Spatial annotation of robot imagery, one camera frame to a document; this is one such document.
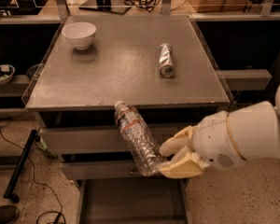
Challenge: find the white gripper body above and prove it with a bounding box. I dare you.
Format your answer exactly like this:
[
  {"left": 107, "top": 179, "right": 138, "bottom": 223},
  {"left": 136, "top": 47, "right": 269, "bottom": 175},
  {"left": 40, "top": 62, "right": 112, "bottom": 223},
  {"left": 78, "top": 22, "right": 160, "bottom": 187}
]
[{"left": 192, "top": 111, "right": 245, "bottom": 171}]

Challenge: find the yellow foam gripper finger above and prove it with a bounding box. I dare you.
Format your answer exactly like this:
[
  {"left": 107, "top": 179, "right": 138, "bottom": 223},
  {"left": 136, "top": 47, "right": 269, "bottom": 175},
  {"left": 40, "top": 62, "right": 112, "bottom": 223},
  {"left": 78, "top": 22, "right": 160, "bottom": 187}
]
[
  {"left": 160, "top": 126, "right": 196, "bottom": 157},
  {"left": 158, "top": 147, "right": 210, "bottom": 179}
]

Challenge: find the clear plastic water bottle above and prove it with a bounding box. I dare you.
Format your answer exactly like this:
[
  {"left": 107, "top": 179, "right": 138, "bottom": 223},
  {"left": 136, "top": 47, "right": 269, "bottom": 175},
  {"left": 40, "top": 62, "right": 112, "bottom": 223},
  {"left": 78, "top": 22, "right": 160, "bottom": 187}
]
[{"left": 114, "top": 101, "right": 163, "bottom": 176}]

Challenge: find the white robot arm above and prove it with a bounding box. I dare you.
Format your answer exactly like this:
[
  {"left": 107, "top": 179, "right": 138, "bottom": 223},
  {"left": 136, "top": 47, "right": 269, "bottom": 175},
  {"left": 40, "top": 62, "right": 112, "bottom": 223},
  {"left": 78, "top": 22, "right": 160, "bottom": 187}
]
[{"left": 158, "top": 86, "right": 280, "bottom": 178}]

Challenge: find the grey middle drawer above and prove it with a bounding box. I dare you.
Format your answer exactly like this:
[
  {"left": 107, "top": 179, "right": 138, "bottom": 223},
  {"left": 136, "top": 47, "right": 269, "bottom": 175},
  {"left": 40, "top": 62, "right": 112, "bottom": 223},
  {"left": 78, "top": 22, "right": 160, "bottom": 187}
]
[{"left": 59, "top": 155, "right": 203, "bottom": 181}]

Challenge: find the grey drawer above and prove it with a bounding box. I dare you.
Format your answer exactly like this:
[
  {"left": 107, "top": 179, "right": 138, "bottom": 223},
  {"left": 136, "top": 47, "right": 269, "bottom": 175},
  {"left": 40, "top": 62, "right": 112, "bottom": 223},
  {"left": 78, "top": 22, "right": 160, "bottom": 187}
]
[
  {"left": 77, "top": 177, "right": 192, "bottom": 224},
  {"left": 59, "top": 155, "right": 203, "bottom": 181},
  {"left": 38, "top": 121, "right": 218, "bottom": 156}
]

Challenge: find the grey bottom drawer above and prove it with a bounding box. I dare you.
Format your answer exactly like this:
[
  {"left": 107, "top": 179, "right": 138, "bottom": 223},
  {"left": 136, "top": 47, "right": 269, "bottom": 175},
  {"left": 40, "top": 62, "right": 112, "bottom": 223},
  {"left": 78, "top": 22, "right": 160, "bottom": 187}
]
[{"left": 77, "top": 177, "right": 192, "bottom": 224}]

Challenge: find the grey top drawer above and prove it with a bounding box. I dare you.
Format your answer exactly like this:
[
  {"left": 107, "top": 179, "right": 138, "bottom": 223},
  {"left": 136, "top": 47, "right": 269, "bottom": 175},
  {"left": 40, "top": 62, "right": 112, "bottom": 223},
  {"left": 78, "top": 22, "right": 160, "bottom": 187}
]
[{"left": 38, "top": 121, "right": 218, "bottom": 156}]

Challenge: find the grey drawer cabinet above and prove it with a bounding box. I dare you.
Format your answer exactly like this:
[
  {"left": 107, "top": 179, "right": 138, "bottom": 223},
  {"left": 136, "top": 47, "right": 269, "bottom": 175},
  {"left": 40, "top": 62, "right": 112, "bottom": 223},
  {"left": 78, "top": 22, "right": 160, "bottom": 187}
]
[{"left": 21, "top": 14, "right": 233, "bottom": 224}]

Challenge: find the grey side shelf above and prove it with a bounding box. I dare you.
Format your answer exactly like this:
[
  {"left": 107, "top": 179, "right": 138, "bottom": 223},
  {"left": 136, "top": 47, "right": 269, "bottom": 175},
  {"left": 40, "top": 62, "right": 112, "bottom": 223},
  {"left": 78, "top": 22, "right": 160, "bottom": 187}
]
[{"left": 217, "top": 69, "right": 272, "bottom": 91}]

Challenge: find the silver crushed can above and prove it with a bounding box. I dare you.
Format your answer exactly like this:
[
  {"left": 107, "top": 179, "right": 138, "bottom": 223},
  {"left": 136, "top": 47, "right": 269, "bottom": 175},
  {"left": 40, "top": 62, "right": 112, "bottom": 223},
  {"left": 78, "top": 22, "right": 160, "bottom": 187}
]
[{"left": 159, "top": 43, "right": 175, "bottom": 78}]

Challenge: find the white ceramic bowl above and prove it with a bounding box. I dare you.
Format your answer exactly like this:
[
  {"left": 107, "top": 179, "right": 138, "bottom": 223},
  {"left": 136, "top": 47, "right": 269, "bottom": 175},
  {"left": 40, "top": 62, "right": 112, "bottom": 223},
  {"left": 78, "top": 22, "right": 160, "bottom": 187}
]
[{"left": 62, "top": 22, "right": 96, "bottom": 50}]

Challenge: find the black monitor stand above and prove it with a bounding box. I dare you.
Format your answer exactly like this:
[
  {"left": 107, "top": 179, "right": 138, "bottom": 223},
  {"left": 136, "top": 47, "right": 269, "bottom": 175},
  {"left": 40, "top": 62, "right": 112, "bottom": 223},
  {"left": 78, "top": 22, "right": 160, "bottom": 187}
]
[{"left": 78, "top": 0, "right": 131, "bottom": 15}]

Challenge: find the black bar on floor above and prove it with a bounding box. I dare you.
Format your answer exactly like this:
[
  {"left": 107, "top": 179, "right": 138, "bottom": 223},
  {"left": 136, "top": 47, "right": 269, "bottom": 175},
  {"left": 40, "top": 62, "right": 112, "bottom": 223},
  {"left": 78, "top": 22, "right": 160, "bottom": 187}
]
[{"left": 4, "top": 130, "right": 37, "bottom": 203}]

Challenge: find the brown shoe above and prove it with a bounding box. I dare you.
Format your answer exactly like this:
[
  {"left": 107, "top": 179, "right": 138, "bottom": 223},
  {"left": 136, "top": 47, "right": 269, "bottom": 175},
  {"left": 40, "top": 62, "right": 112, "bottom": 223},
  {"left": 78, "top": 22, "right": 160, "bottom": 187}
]
[{"left": 0, "top": 205, "right": 20, "bottom": 224}]

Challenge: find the bowl with items on shelf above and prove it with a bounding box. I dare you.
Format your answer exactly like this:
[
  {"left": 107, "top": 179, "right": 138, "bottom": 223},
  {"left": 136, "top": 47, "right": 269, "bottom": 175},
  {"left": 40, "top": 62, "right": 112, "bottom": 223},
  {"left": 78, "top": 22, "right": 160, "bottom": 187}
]
[{"left": 0, "top": 64, "right": 15, "bottom": 85}]

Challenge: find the black floor cable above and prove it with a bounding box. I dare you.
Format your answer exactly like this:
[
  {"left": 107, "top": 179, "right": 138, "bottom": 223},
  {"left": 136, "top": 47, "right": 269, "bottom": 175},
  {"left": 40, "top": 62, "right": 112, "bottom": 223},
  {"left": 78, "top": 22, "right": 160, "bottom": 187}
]
[{"left": 0, "top": 119, "right": 67, "bottom": 224}]

